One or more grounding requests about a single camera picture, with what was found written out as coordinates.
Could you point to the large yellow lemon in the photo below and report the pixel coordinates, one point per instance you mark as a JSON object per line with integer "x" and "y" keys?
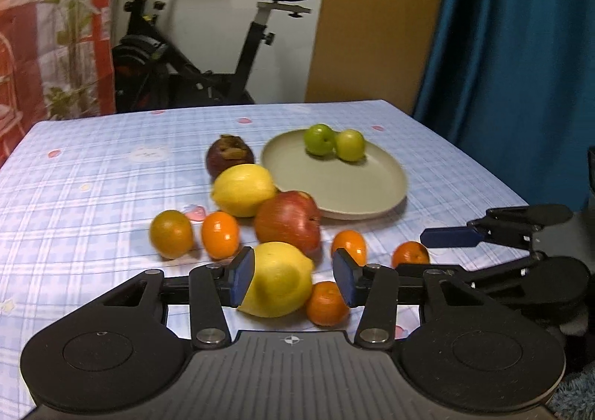
{"x": 282, "y": 281}

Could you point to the wooden door panel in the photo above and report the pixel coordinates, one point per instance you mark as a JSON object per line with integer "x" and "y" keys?
{"x": 372, "y": 50}

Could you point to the greenish orange citrus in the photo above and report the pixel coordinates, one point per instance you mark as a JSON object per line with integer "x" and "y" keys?
{"x": 171, "y": 234}

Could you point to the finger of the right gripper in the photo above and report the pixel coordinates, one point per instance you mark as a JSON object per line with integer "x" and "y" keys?
{"x": 488, "y": 280}
{"x": 512, "y": 227}

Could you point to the small orange mandarin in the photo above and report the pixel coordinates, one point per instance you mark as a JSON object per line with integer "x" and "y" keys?
{"x": 410, "y": 252}

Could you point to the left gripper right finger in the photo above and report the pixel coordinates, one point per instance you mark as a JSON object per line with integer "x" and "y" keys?
{"x": 376, "y": 289}

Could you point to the red apple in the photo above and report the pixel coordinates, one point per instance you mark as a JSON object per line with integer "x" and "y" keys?
{"x": 291, "y": 217}

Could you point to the dark green apple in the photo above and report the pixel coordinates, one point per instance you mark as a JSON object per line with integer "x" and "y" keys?
{"x": 319, "y": 140}

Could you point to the dark purple mangosteen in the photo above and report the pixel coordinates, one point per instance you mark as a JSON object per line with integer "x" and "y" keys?
{"x": 226, "y": 152}

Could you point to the orange tangerine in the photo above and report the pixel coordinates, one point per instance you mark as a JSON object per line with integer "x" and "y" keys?
{"x": 326, "y": 306}

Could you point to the printed fabric backdrop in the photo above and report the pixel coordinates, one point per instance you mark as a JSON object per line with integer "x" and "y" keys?
{"x": 56, "y": 64}

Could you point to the light green apple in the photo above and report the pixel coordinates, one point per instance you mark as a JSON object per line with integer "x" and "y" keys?
{"x": 350, "y": 145}

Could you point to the beige round plate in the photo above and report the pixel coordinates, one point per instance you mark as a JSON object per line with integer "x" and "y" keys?
{"x": 342, "y": 190}

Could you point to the black exercise bike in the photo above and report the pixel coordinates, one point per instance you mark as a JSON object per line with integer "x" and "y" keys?
{"x": 190, "y": 53}

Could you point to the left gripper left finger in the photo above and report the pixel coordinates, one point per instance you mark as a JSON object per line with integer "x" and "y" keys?
{"x": 210, "y": 290}

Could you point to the small orange kumquat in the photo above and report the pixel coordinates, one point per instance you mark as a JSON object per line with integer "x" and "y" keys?
{"x": 220, "y": 234}

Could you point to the blue plaid tablecloth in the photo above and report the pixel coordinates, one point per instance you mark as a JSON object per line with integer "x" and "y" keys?
{"x": 77, "y": 199}

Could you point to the teal curtain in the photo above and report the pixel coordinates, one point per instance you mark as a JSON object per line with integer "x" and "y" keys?
{"x": 511, "y": 84}

